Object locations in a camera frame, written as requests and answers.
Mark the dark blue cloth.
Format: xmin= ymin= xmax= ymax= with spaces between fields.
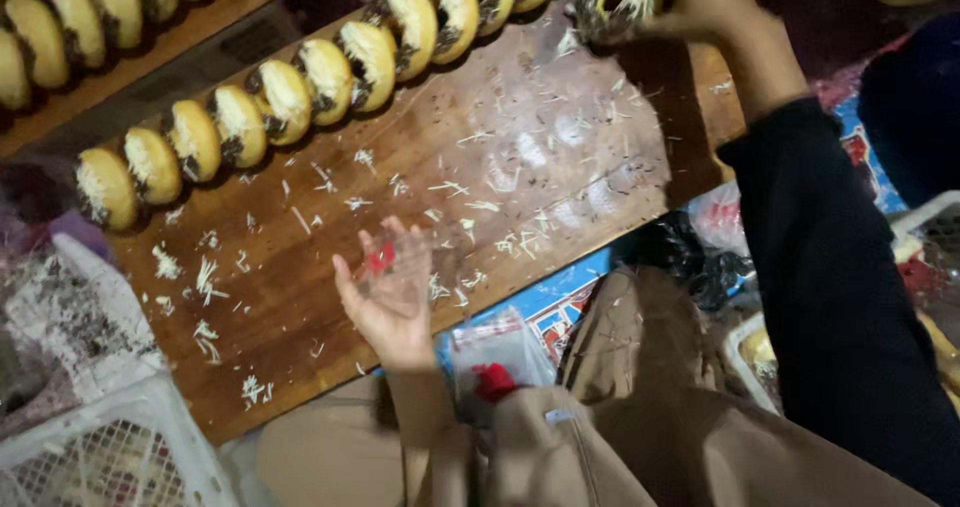
xmin=857 ymin=13 xmax=960 ymax=209

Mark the long row of filled buns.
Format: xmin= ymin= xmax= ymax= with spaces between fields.
xmin=75 ymin=0 xmax=568 ymax=232

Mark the purple plastic bag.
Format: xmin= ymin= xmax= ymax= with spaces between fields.
xmin=0 ymin=154 xmax=115 ymax=268

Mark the blue patterned mat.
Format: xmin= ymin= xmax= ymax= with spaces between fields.
xmin=433 ymin=93 xmax=910 ymax=376

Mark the narrow wooden board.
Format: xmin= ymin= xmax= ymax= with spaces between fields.
xmin=0 ymin=0 xmax=325 ymax=157

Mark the person's beige clothing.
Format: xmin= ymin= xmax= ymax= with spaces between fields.
xmin=253 ymin=265 xmax=942 ymax=507

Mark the person's left hand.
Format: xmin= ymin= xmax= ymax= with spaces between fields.
xmin=332 ymin=216 xmax=439 ymax=374

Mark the cheese-topped bun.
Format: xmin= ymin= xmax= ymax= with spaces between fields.
xmin=570 ymin=0 xmax=670 ymax=47

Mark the black plastic bag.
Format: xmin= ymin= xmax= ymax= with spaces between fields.
xmin=616 ymin=213 xmax=755 ymax=314

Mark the stack of clear plastic bags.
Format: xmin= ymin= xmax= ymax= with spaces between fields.
xmin=448 ymin=306 xmax=558 ymax=421

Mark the wrapped yellow bun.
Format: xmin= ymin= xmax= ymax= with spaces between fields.
xmin=915 ymin=308 xmax=960 ymax=415

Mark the person's right hand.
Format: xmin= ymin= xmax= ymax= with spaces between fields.
xmin=628 ymin=0 xmax=760 ymax=44

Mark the short row of filled buns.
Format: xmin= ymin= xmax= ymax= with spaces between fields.
xmin=0 ymin=0 xmax=250 ymax=112

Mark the white plastic sheet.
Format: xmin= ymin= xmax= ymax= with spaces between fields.
xmin=0 ymin=231 xmax=171 ymax=434

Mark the white plastic basket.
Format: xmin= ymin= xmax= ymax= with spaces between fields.
xmin=0 ymin=372 xmax=243 ymax=507
xmin=722 ymin=189 xmax=960 ymax=418

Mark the clear red-printed plastic bag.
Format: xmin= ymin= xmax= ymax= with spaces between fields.
xmin=351 ymin=225 xmax=453 ymax=309

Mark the crumpled clear plastic bag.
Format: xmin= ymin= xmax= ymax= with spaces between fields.
xmin=687 ymin=181 xmax=751 ymax=256

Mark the large wooden board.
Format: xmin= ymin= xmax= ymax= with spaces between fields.
xmin=75 ymin=0 xmax=748 ymax=448

